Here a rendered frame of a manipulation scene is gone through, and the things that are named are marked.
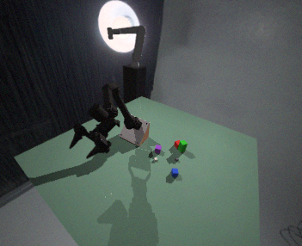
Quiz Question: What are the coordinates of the purple block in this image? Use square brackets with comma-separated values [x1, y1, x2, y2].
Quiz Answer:
[155, 145, 162, 154]

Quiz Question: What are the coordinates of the blue block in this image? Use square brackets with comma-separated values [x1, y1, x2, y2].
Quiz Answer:
[171, 169, 179, 177]

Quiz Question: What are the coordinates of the red block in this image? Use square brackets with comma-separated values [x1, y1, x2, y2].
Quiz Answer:
[174, 140, 180, 149]

